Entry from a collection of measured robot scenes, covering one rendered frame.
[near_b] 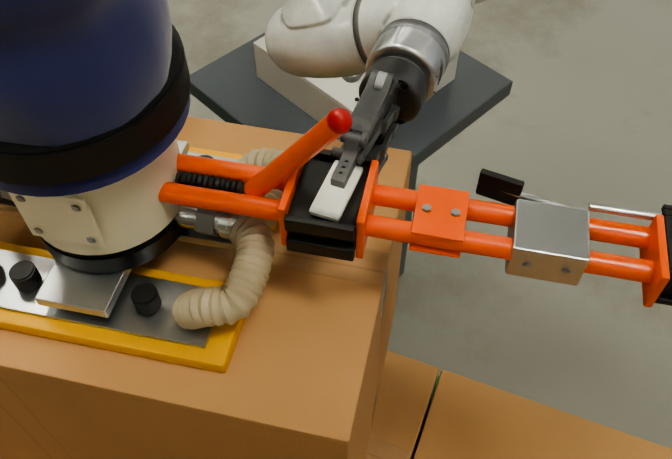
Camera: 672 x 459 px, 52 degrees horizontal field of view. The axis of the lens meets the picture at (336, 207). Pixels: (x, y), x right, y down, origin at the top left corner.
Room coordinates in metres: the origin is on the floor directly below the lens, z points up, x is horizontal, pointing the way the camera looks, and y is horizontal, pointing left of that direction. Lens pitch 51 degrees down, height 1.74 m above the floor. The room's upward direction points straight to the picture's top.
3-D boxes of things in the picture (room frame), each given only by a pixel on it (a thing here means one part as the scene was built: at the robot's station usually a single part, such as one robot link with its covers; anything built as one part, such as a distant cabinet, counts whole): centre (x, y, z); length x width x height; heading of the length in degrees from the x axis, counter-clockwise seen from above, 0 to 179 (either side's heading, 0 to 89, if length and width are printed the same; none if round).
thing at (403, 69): (0.58, -0.06, 1.20); 0.09 x 0.07 x 0.08; 159
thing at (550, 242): (0.39, -0.20, 1.19); 0.07 x 0.07 x 0.04; 78
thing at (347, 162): (0.46, -0.01, 1.24); 0.05 x 0.01 x 0.03; 159
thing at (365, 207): (0.44, 0.01, 1.20); 0.10 x 0.08 x 0.06; 168
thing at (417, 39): (0.65, -0.08, 1.20); 0.09 x 0.06 x 0.09; 69
